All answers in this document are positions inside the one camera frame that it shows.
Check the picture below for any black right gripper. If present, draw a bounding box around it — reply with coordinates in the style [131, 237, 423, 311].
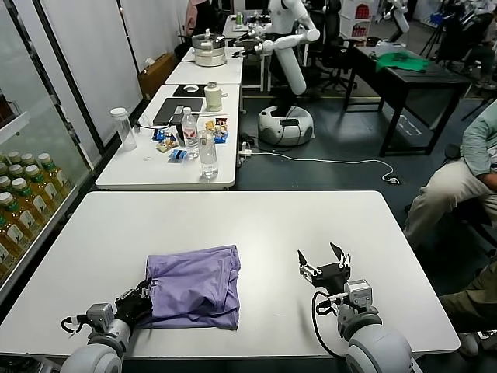
[296, 242, 353, 291]

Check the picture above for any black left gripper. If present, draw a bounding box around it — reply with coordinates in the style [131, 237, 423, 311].
[115, 278, 160, 323]

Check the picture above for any purple t-shirt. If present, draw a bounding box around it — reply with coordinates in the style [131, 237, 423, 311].
[145, 243, 242, 332]

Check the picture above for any white robot arm with black joint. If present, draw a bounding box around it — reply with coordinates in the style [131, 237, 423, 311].
[381, 0, 411, 42]

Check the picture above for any white side table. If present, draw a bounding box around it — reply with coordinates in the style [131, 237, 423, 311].
[95, 82, 240, 191]

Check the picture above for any seated person in green shirt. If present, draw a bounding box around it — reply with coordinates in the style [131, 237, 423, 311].
[402, 103, 497, 250]

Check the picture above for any brown snack packet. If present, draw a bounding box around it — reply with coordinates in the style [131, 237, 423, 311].
[155, 138, 179, 154]

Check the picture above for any large clear water bottle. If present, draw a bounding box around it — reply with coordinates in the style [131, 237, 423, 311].
[197, 130, 219, 180]

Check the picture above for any water bottle with red label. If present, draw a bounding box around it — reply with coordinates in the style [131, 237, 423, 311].
[181, 106, 200, 159]

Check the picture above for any clear tumbler with white lid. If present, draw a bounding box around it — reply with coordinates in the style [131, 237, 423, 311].
[109, 107, 138, 152]

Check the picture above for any large blue snack packet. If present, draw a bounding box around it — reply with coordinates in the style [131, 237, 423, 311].
[211, 126, 231, 145]

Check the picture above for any grey closed laptop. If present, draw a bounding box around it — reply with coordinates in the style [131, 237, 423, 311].
[151, 96, 205, 127]

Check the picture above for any black mouse pad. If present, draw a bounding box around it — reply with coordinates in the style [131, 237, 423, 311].
[172, 83, 207, 98]

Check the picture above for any cream mug with lid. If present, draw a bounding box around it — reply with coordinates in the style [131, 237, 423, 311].
[203, 81, 228, 113]

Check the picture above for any white humanoid robot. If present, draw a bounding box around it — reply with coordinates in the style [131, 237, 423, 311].
[231, 0, 321, 147]

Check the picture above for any brown cardboard box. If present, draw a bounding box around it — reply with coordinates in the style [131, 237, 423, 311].
[137, 51, 178, 100]

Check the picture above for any green cloth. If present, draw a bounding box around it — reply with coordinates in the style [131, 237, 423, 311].
[374, 50, 432, 73]

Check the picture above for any black desk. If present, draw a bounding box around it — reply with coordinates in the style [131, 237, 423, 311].
[342, 44, 473, 157]

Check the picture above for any black office chair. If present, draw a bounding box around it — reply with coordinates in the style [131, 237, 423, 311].
[305, 6, 359, 92]

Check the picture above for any glass door cabinet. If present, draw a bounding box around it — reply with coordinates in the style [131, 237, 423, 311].
[0, 0, 104, 297]

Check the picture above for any white table with steamer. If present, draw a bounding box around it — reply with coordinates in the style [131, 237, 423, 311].
[162, 45, 244, 85]

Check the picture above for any white steamer pot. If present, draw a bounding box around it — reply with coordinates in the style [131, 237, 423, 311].
[190, 27, 228, 68]

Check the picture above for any white shelf with red boxes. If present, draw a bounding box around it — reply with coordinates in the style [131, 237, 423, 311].
[348, 0, 374, 39]

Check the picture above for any person in pink top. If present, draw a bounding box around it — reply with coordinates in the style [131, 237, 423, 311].
[183, 0, 200, 37]

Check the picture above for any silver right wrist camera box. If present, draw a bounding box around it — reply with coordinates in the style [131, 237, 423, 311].
[342, 279, 374, 310]

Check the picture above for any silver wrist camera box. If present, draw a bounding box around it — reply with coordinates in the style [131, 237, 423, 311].
[342, 279, 374, 310]
[85, 303, 118, 332]

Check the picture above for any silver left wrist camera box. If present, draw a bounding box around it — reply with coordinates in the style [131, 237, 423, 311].
[85, 303, 118, 332]

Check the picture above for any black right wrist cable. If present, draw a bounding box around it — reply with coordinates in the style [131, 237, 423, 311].
[311, 291, 351, 357]

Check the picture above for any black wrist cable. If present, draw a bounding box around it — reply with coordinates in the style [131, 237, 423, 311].
[311, 291, 351, 357]
[61, 315, 91, 336]

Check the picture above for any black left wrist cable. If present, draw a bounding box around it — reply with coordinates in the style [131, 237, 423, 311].
[61, 315, 91, 336]

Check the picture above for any white floor cable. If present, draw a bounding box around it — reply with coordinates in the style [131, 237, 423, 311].
[248, 149, 400, 184]

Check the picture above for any white charging cable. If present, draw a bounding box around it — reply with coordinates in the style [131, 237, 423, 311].
[135, 112, 183, 130]

